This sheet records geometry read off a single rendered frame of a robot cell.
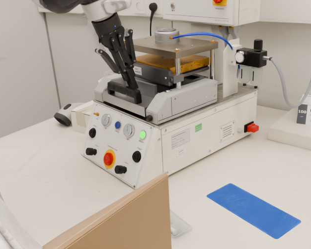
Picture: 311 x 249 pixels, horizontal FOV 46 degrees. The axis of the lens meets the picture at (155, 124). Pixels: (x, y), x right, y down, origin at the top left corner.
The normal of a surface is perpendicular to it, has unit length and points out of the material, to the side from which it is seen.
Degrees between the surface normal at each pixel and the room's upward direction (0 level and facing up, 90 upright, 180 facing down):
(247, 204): 0
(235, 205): 0
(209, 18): 90
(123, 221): 90
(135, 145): 65
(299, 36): 90
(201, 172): 0
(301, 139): 90
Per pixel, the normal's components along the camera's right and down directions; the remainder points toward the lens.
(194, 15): -0.76, 0.30
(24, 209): -0.06, -0.92
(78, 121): -0.60, 0.33
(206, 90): 0.65, 0.26
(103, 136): -0.71, -0.12
